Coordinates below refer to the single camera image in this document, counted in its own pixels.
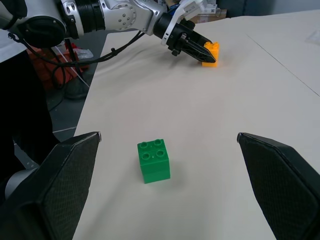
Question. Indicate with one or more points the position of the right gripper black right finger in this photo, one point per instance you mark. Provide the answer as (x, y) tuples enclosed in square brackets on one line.
[(282, 190)]

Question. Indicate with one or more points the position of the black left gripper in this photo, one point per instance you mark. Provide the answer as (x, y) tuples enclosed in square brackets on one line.
[(177, 35)]

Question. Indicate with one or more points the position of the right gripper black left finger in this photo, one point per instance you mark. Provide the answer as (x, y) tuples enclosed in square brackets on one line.
[(52, 190)]

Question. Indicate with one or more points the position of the orange toy brick cube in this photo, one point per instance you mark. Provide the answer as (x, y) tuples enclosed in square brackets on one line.
[(213, 53)]

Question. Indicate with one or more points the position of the brown cardboard box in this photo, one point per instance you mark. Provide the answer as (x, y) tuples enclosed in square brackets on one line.
[(217, 16)]

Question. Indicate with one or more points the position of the beige tablecloth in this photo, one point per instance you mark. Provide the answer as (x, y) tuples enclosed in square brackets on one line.
[(200, 105)]

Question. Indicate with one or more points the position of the black stand with pole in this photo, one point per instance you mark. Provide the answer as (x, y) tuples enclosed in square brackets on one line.
[(75, 90)]

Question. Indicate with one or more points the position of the green toy brick cube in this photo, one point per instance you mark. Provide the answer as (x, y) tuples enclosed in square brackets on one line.
[(155, 166)]

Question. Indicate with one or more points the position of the crumpled clear plastic bag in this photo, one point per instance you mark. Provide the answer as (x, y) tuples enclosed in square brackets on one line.
[(83, 53)]

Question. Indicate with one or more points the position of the red box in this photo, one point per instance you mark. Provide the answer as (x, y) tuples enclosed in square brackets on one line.
[(42, 70)]

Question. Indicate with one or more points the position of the robot body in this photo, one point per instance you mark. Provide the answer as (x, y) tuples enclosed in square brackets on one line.
[(10, 50)]

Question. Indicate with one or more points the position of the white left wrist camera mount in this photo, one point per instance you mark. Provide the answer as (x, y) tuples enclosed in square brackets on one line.
[(190, 8)]

